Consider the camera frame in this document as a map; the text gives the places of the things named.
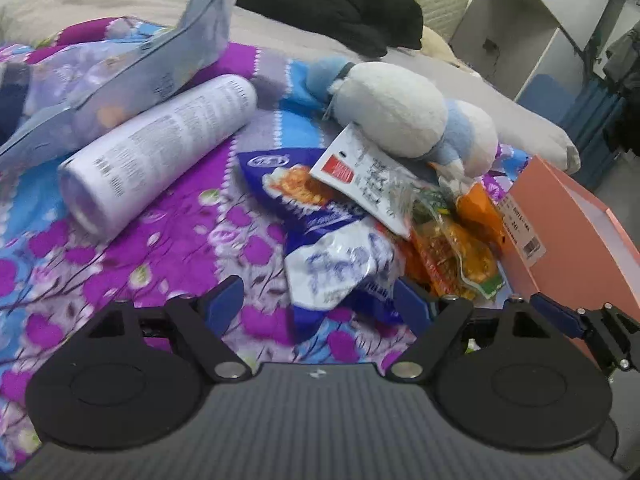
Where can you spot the white cylindrical bottle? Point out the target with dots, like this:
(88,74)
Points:
(160,145)

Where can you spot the green yellow snack packet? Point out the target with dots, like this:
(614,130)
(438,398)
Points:
(450,250)

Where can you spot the white label snack packet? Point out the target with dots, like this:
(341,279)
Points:
(360,170)

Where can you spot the pale blue plastic pack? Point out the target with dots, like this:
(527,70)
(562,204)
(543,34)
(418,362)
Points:
(125,85)

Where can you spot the purple floral bedsheet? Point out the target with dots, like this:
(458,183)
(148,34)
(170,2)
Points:
(175,240)

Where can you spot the orange snack packet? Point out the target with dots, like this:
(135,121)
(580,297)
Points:
(480,210)

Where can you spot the blue food picture snack packet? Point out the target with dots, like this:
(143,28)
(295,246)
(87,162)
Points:
(285,185)

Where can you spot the white blue plush toy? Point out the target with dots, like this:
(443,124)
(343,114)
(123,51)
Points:
(395,105)

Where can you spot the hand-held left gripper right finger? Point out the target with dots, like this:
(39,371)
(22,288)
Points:
(415,305)

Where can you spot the white blue crinkled snack packet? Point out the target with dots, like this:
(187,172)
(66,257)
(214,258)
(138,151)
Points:
(340,260)

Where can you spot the pink cardboard box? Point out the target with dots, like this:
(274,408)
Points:
(575,240)

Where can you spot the grey hanging garment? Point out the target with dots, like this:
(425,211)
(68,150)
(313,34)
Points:
(625,60)

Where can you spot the cream quilted headboard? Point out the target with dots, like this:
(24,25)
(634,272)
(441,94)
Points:
(440,5)

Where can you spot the wardrobe wall socket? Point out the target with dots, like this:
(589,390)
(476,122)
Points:
(490,45)

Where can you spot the grey duvet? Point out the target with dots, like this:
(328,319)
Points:
(75,5)

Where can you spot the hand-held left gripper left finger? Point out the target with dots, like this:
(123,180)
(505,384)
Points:
(222,302)

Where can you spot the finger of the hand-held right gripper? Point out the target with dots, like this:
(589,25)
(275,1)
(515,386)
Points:
(555,315)

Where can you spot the blue board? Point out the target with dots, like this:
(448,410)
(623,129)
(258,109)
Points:
(545,95)

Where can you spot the grey wardrobe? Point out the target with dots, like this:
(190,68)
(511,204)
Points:
(510,20)

